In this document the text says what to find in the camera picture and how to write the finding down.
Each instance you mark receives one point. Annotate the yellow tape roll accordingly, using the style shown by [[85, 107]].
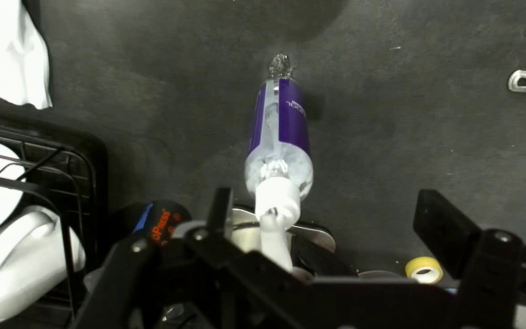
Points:
[[425, 268]]

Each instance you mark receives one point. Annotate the black coffee press cylinder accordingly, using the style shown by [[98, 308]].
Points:
[[163, 222]]

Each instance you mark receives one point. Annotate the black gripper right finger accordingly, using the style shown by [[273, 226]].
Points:
[[494, 281]]

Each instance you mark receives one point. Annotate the purple label pump bottle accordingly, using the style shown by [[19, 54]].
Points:
[[282, 140]]

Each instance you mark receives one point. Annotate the white paper towel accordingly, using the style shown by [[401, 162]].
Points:
[[5, 56]]

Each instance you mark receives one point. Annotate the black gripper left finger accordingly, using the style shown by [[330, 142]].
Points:
[[215, 286]]

